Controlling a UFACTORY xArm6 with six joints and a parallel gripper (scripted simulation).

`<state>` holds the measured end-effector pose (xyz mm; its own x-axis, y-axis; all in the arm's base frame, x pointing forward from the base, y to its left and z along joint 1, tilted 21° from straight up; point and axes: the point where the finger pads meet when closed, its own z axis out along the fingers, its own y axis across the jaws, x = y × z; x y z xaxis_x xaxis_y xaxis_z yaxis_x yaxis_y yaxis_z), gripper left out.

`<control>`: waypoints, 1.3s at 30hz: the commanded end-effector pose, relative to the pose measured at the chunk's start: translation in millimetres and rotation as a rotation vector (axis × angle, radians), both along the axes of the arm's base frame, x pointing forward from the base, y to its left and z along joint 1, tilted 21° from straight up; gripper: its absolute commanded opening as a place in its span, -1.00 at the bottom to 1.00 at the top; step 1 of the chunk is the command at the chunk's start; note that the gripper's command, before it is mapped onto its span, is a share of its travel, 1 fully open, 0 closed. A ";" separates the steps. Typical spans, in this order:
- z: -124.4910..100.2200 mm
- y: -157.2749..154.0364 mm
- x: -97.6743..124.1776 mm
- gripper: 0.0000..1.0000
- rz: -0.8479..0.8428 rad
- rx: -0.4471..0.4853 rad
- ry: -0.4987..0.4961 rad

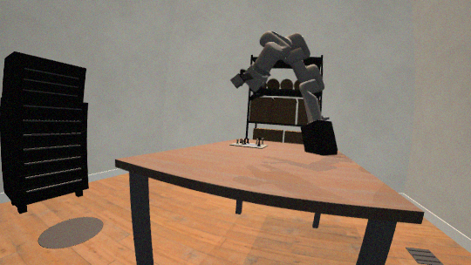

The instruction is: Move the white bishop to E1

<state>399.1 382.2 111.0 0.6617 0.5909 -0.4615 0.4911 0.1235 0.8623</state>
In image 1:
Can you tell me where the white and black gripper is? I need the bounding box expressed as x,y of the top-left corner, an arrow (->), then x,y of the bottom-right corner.
240,64 -> 269,101

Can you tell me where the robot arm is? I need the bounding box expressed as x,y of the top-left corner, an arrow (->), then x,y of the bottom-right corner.
230,31 -> 330,124

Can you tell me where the blue and cream chessboard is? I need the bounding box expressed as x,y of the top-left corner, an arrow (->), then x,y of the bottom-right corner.
229,142 -> 267,149

